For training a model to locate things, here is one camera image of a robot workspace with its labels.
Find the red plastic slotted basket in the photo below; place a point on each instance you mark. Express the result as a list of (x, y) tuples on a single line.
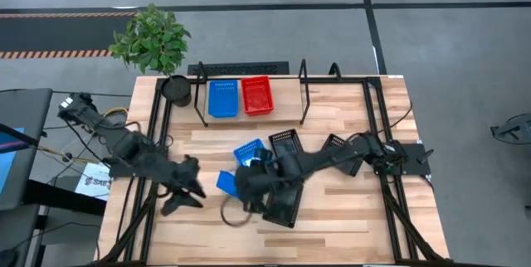
[(257, 97)]

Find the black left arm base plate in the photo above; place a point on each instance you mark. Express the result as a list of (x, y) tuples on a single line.
[(124, 172)]

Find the black plastic slotted basket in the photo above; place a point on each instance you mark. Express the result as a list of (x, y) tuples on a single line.
[(332, 142), (284, 209), (285, 142)]

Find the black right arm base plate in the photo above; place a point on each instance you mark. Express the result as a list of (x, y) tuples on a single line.
[(415, 165)]

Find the green plant in black pot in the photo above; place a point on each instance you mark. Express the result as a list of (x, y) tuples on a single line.
[(153, 39)]

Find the black stand base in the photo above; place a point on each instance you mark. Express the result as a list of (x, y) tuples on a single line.
[(514, 128)]

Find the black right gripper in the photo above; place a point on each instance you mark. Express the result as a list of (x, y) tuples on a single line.
[(253, 186)]

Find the white printed paper sheet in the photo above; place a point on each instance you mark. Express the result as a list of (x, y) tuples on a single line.
[(95, 182)]

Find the wooden shelf black metal legs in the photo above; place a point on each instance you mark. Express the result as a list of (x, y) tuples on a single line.
[(286, 105)]

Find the black metal loop bracket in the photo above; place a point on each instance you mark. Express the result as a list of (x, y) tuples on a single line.
[(334, 64)]

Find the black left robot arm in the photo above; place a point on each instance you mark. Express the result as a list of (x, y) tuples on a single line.
[(120, 142)]

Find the blue plastic slotted basket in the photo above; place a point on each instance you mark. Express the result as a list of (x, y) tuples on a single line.
[(223, 99), (226, 182), (245, 151)]

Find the black metal table frame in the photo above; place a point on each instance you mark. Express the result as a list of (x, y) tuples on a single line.
[(352, 80)]

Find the grey desk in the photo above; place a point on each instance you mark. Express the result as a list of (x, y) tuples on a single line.
[(29, 109)]

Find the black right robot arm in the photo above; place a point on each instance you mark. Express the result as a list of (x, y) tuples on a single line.
[(323, 159)]

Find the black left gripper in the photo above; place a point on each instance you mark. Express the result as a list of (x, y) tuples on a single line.
[(182, 176)]

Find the black desk base bar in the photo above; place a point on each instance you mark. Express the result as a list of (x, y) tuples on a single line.
[(62, 198)]

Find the blue panel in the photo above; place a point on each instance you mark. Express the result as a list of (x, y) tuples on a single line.
[(6, 163)]

